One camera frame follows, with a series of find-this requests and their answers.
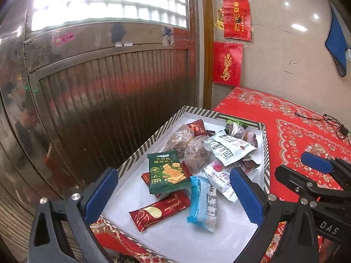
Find white strawberry snack packet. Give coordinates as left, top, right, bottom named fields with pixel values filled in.
left=202, top=160, right=261, bottom=203

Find clear bag of brown snacks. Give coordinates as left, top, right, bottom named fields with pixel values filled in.
left=164, top=125, right=210, bottom=174

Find blue white snack packet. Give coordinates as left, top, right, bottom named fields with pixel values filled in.
left=187, top=176, right=217, bottom=233

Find white green-print snack packet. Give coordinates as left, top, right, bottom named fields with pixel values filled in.
left=203, top=131, right=256, bottom=167

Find dark red gold snack bar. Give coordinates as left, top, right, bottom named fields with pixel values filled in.
left=129, top=191, right=190, bottom=232

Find red floral tablecloth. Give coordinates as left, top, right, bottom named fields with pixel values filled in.
left=92, top=88, right=350, bottom=262

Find clear wrapped dark candies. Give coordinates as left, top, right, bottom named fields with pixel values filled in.
left=225, top=122, right=258, bottom=148

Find striped cardboard snack box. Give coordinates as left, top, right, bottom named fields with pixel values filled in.
left=91, top=106, right=269, bottom=262

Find green cracker packet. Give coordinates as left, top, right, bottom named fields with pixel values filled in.
left=147, top=150, right=190, bottom=195

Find small red candy packet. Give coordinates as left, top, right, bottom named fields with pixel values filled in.
left=186, top=119, right=208, bottom=137

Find metal door with window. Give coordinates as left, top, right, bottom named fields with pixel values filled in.
left=1, top=0, right=199, bottom=262

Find black charger cable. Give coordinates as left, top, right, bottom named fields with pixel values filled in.
left=294, top=112, right=351, bottom=140

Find blue cloth on wall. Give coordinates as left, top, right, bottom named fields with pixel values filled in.
left=325, top=4, right=348, bottom=77

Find lower red wall envelope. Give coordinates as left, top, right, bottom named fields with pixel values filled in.
left=212, top=42, right=243, bottom=87

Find upper red wall decoration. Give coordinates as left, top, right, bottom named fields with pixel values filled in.
left=215, top=0, right=252, bottom=42

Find wooden door frame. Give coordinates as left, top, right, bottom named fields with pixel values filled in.
left=202, top=0, right=214, bottom=109

